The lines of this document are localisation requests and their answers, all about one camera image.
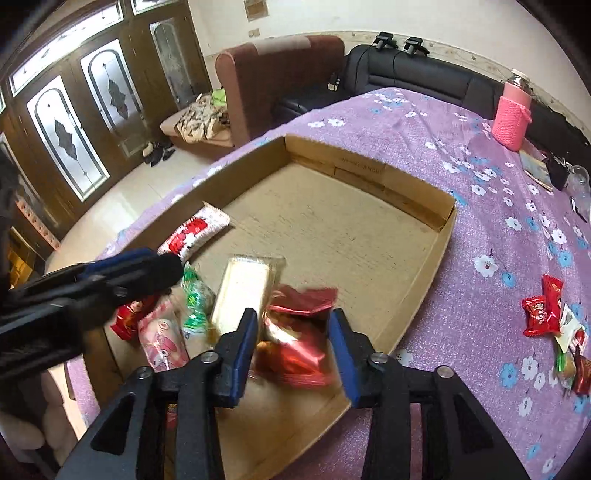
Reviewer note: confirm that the pink knitted sleeve thermos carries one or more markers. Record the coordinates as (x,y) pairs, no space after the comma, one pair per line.
(513,114)

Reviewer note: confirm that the red candy wrapper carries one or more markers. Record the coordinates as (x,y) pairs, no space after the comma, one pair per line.
(543,312)

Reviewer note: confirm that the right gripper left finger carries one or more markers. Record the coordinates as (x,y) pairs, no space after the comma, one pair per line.
(235,350)

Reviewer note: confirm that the pink snack packet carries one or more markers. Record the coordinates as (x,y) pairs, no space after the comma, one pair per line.
(160,338)

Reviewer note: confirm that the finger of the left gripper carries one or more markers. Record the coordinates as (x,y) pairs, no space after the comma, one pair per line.
(139,273)

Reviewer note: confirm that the black clamp on sofa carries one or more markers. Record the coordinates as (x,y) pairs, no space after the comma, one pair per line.
(385,40)
(414,47)

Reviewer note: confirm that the white red snack sachet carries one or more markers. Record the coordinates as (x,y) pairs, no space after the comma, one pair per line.
(573,335)

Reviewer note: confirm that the wooden glass panel door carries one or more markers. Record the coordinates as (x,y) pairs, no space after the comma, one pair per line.
(87,90)

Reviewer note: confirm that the beige green snack packet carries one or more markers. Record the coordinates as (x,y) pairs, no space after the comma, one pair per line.
(565,369)

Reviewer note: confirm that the purple floral tablecloth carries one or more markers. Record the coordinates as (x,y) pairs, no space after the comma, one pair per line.
(509,234)

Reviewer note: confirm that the dark red foil snack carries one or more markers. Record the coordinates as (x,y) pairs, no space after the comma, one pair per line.
(294,348)

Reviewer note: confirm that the red candy packet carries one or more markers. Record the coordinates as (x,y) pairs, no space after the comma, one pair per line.
(127,317)

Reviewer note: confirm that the cream wafer snack pack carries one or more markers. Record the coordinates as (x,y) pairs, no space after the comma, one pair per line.
(247,282)

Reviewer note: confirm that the brown fabric armchair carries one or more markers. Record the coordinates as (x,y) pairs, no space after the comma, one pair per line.
(255,77)

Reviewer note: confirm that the shallow cardboard box tray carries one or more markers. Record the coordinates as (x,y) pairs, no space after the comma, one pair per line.
(339,219)

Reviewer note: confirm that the patterned blanket on bench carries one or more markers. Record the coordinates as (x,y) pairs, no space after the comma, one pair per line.
(205,119)

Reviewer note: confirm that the black leather sofa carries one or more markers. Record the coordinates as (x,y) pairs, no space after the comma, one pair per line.
(367,68)

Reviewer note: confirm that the black small pouch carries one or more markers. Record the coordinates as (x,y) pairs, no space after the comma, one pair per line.
(558,171)

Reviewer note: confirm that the small booklet on table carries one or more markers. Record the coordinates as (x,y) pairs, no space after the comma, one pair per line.
(536,170)

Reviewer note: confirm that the red white snack packet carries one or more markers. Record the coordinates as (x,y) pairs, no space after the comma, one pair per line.
(195,232)

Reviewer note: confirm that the shoes on floor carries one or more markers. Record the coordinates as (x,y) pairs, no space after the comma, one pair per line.
(156,152)

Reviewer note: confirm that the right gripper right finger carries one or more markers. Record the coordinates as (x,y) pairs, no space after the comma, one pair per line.
(352,352)

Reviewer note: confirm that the green white candy packet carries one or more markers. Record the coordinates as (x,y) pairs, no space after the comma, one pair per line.
(199,302)

